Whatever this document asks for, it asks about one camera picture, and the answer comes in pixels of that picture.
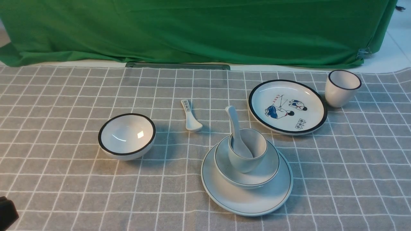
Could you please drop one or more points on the plain white ceramic spoon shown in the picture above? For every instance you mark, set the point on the plain white ceramic spoon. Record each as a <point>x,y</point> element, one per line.
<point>238,145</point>

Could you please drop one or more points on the pale white cup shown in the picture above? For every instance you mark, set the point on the pale white cup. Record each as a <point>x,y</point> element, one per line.
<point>256,143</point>

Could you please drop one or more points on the pale shallow bowl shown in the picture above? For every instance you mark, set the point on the pale shallow bowl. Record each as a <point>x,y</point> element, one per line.
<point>264,172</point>

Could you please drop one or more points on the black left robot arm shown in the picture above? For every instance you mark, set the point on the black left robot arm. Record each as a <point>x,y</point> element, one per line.
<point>8,213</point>

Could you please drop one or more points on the patterned white ceramic spoon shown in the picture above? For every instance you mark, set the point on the patterned white ceramic spoon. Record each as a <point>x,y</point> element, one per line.
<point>192,124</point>

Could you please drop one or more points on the grey metal bar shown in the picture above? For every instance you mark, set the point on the grey metal bar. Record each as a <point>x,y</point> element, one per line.
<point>178,66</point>

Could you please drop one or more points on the black rimmed illustrated plate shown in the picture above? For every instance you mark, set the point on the black rimmed illustrated plate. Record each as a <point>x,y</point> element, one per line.
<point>287,107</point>

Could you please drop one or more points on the black rimmed white bowl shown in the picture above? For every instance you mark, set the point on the black rimmed white bowl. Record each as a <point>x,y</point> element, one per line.
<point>127,136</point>

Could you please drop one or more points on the green backdrop cloth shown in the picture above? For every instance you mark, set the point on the green backdrop cloth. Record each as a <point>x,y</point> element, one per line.
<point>303,33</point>

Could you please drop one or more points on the large pale rimmed plate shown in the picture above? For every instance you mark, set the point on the large pale rimmed plate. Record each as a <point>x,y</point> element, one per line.
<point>253,202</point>

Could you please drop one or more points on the black rimmed white cup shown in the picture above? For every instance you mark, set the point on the black rimmed white cup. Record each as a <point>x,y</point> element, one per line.
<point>341,87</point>

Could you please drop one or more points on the grey checked tablecloth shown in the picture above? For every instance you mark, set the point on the grey checked tablecloth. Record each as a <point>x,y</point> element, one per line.
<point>351,174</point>

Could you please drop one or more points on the metal backdrop clip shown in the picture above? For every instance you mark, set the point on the metal backdrop clip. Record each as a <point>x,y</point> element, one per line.
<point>364,54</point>

